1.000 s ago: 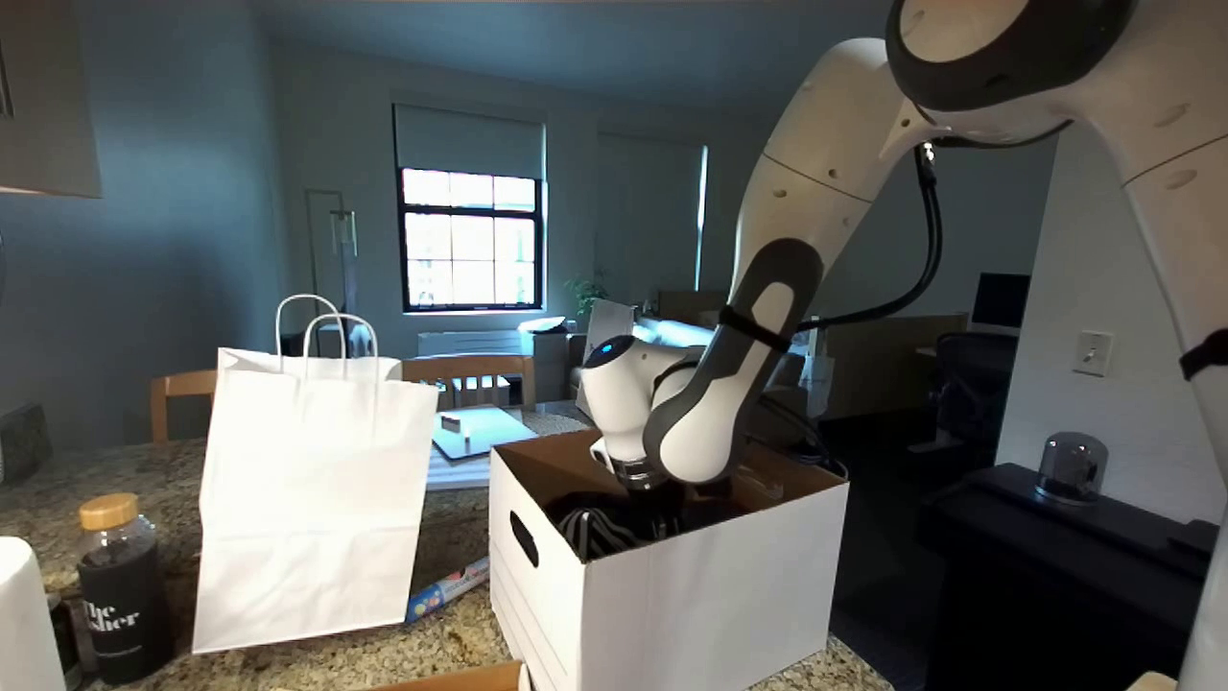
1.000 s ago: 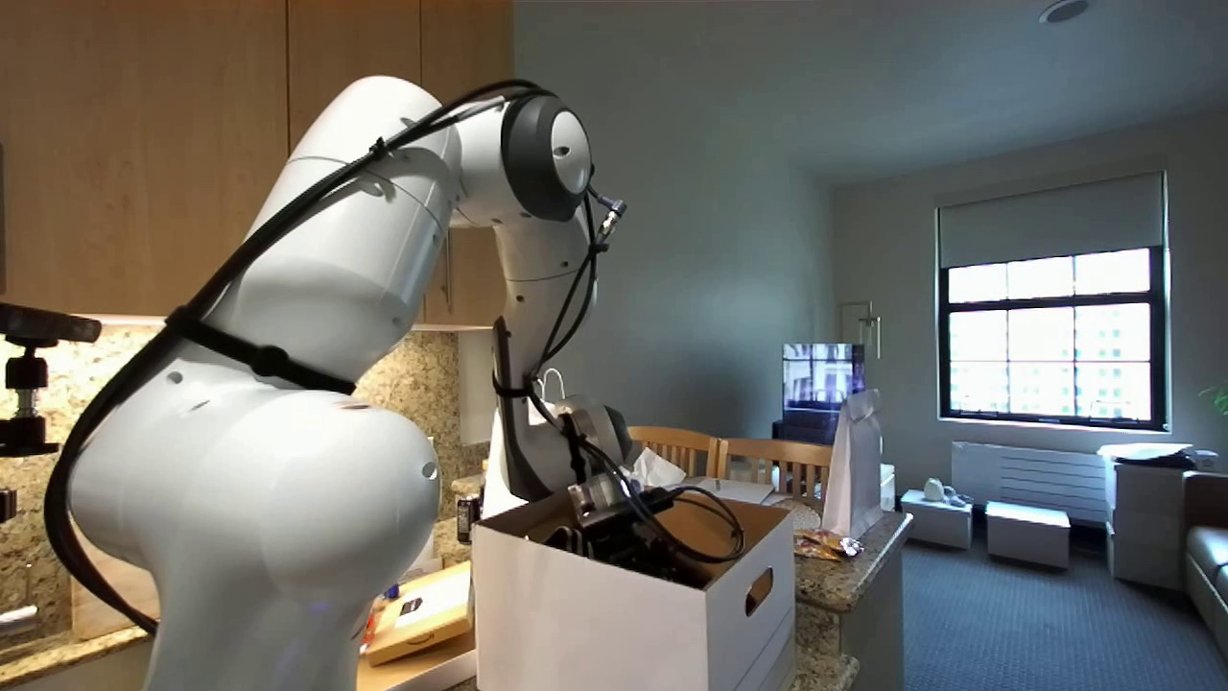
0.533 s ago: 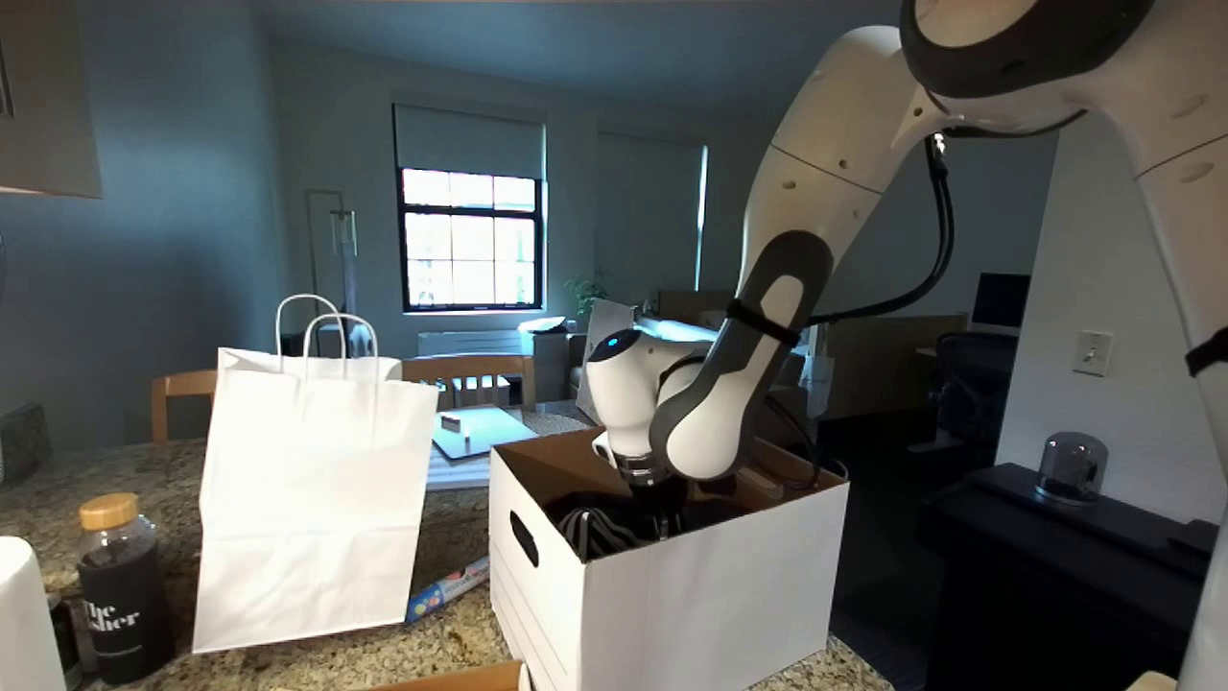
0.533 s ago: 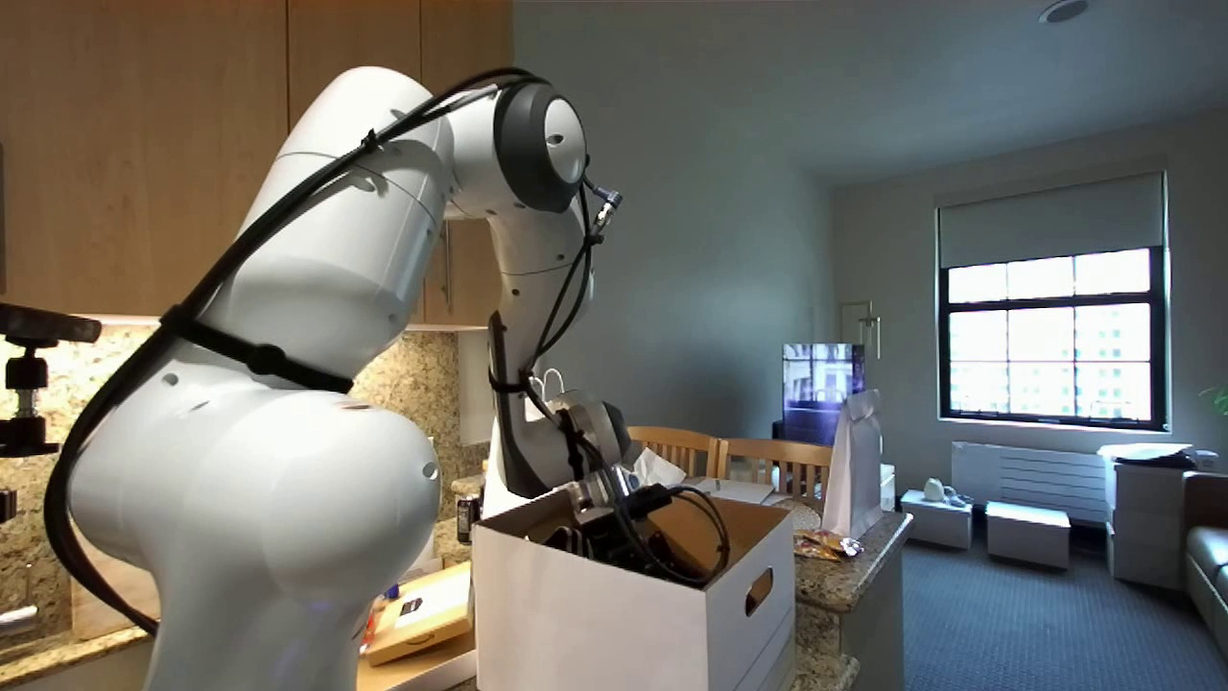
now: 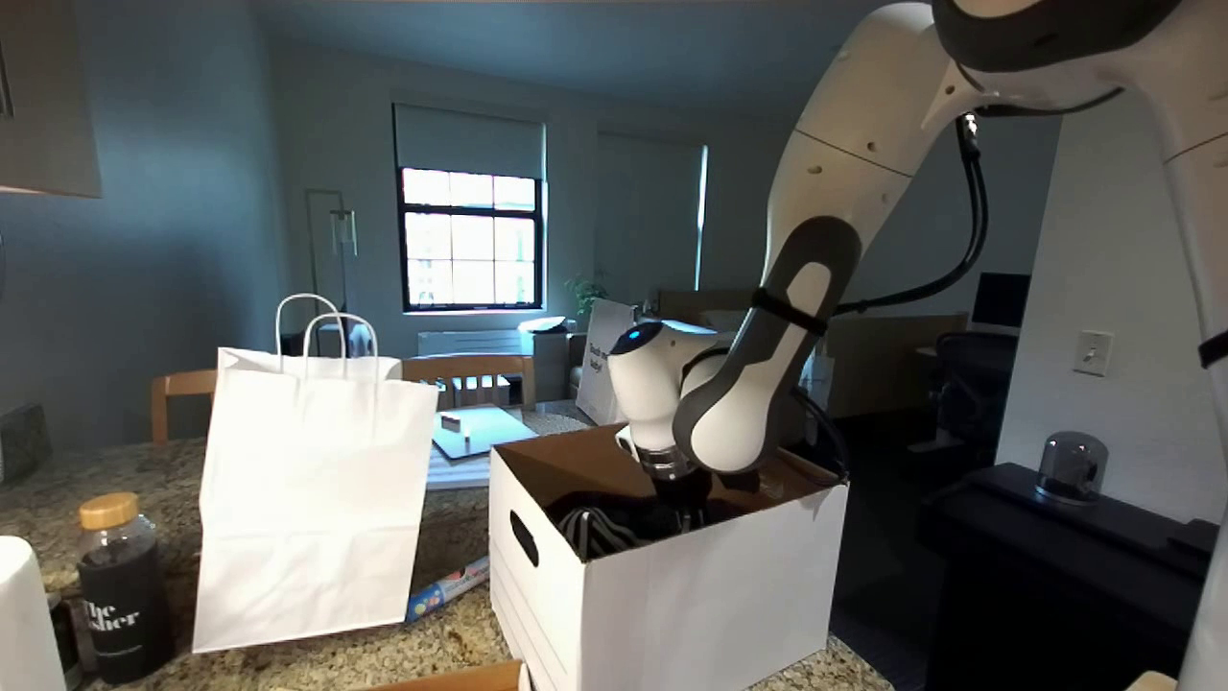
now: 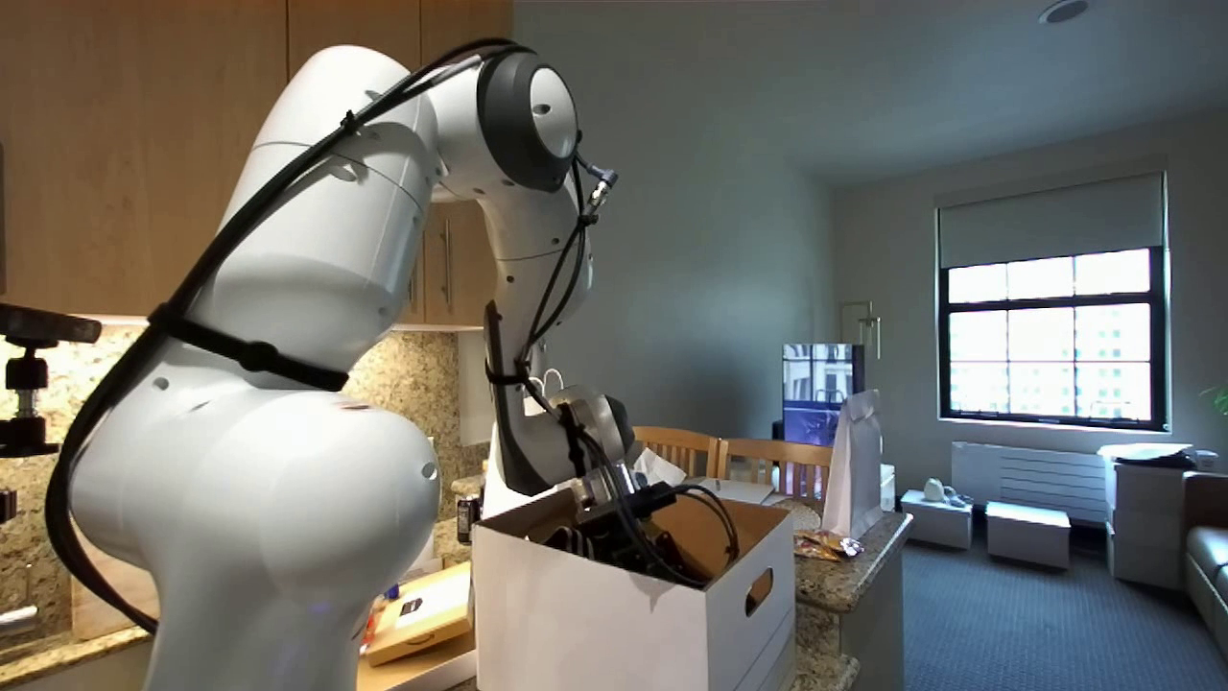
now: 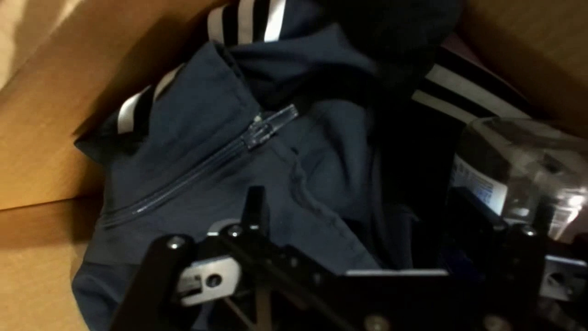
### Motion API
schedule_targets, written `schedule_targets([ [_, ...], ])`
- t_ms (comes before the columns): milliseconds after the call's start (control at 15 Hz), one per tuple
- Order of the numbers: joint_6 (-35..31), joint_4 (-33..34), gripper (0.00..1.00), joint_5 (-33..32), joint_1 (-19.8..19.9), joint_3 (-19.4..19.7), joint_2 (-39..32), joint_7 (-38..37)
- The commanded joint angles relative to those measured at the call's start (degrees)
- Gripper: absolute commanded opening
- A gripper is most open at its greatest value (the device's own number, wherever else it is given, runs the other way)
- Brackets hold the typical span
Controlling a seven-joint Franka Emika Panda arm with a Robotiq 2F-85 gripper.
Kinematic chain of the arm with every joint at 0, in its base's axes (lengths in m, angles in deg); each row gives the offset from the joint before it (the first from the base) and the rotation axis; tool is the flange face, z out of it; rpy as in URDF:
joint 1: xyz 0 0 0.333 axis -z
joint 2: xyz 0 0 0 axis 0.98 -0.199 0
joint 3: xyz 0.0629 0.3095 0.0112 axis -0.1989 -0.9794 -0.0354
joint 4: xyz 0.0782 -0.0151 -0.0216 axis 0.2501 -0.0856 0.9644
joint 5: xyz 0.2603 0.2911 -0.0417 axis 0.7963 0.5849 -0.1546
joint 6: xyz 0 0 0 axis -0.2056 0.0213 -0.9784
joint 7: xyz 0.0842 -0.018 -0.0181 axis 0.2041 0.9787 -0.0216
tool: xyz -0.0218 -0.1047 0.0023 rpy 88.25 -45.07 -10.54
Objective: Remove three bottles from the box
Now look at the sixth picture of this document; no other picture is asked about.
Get wooden wall cabinets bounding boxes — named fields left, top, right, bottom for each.
left=0, top=0, right=516, bottom=326

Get black camera tripod mount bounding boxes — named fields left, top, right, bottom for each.
left=0, top=299, right=107, bottom=461

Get white cardboard box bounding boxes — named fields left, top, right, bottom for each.
left=466, top=478, right=798, bottom=691

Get grey roller blind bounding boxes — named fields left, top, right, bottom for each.
left=931, top=168, right=1172, bottom=271

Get white radiator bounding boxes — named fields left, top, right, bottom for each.
left=949, top=437, right=1112, bottom=527

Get white low cabinet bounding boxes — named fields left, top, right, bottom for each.
left=1098, top=442, right=1202, bottom=591

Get brown flat board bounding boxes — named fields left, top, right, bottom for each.
left=355, top=635, right=479, bottom=691

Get white paper bag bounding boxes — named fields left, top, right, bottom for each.
left=479, top=364, right=571, bottom=519

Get small colourful packet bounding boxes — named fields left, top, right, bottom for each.
left=801, top=527, right=864, bottom=565

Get wooden chair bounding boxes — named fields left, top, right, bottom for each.
left=624, top=420, right=720, bottom=482
left=711, top=432, right=837, bottom=511

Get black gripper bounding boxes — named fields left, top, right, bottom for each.
left=558, top=465, right=675, bottom=571

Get black-framed window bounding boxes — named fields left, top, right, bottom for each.
left=934, top=244, right=1171, bottom=432

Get grey sofa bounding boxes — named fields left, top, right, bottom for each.
left=1179, top=466, right=1228, bottom=658

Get white ottoman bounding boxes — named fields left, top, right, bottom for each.
left=897, top=482, right=979, bottom=551
left=981, top=498, right=1075, bottom=574

